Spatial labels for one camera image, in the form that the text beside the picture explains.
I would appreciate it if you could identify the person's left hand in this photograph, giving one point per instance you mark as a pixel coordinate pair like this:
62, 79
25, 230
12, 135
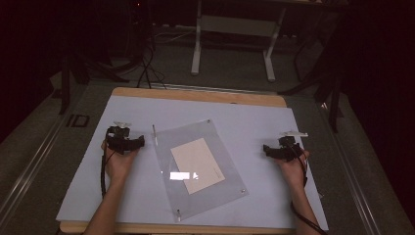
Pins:
119, 164

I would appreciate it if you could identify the black rectangular floor bracket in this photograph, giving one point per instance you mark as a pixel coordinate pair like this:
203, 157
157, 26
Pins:
78, 120

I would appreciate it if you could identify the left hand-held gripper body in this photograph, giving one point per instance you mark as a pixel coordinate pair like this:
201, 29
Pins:
118, 142

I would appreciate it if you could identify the person's right hand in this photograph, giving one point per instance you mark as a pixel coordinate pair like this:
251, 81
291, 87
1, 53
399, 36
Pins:
296, 174

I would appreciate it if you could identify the clear acrylic plate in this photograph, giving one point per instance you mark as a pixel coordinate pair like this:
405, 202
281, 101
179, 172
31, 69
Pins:
208, 202

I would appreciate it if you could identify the thin metal rod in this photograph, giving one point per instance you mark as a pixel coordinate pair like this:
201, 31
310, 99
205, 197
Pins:
178, 215
154, 133

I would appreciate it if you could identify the white table sheet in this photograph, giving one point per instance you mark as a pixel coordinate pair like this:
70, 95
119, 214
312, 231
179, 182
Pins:
254, 130

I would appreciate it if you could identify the metal floor rail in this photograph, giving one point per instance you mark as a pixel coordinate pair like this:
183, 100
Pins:
354, 182
29, 173

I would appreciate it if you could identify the dark metal stand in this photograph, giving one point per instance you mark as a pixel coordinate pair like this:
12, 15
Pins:
65, 84
326, 84

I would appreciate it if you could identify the beige card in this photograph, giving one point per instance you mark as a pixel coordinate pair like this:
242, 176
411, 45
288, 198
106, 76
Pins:
197, 164

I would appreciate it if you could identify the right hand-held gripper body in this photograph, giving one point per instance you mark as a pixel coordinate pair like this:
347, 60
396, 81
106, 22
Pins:
288, 150

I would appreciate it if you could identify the white metal desk frame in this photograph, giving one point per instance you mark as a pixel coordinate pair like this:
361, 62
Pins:
235, 26

